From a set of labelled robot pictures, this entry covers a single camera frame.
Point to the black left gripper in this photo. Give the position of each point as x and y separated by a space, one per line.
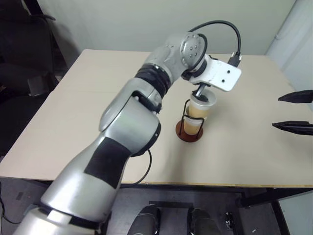
202 88

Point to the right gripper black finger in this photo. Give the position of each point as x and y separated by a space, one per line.
300 96
296 127

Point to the translucent plastic cup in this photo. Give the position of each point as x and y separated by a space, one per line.
200 109

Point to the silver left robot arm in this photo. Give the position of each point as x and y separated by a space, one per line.
127 117

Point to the black flat bar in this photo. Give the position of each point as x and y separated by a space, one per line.
171 204

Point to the black caster wheel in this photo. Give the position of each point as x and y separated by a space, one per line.
230 219

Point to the dark rounded shape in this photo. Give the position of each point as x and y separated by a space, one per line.
204 222
144 222

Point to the black office chair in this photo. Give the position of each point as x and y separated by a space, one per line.
24 73

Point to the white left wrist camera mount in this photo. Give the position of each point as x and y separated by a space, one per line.
220 73

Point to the black table frame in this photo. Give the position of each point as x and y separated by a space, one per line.
269 195

